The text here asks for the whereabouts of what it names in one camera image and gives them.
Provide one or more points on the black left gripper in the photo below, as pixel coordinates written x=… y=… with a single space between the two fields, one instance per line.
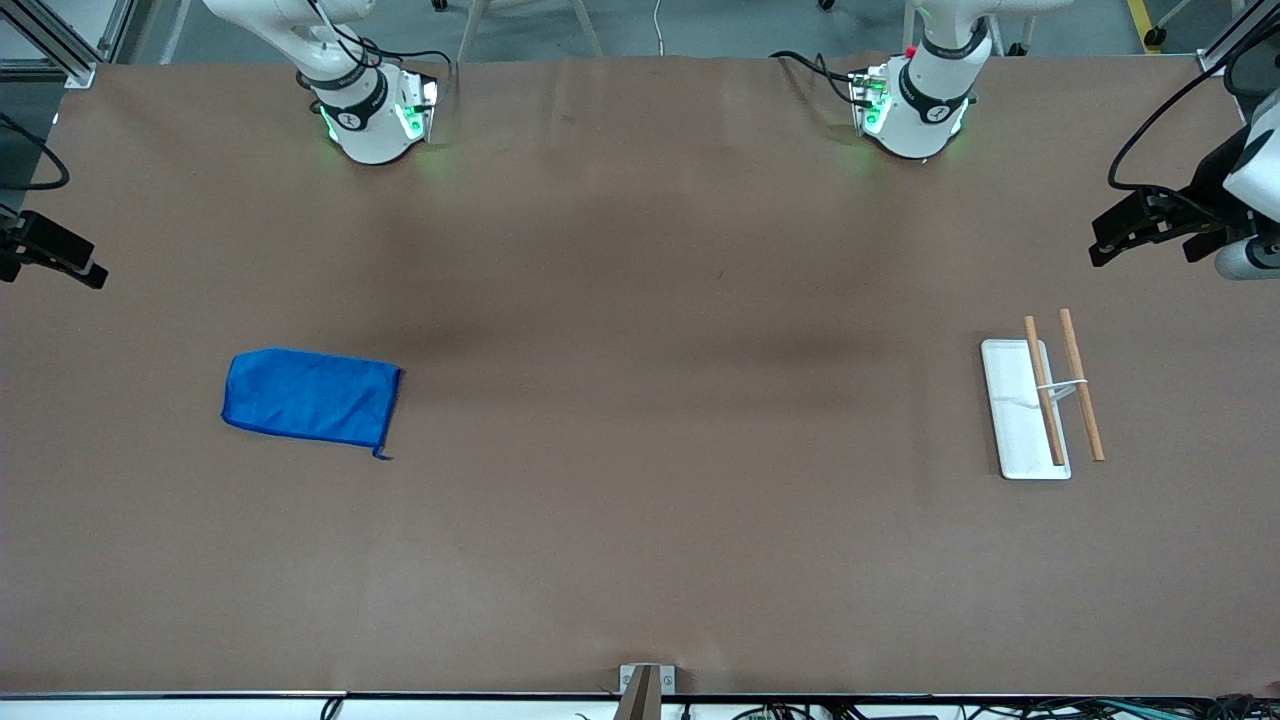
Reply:
x=1207 y=187

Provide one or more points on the blue towel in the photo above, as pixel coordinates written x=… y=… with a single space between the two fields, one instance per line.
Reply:
x=310 y=395

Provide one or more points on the pale wooden stand legs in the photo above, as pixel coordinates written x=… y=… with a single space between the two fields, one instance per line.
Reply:
x=593 y=38

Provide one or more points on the white towel rack wooden bars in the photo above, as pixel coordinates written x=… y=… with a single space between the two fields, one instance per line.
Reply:
x=1015 y=420

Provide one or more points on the aluminium frame profile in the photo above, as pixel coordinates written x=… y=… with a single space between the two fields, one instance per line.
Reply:
x=60 y=55
x=1225 y=50

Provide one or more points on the brown paper table cover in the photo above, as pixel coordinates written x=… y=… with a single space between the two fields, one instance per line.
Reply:
x=640 y=450

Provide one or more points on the black chair caster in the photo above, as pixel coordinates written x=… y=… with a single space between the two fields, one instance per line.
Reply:
x=1155 y=37

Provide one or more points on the grey metal mounting bracket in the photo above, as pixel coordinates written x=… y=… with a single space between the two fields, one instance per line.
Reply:
x=647 y=690

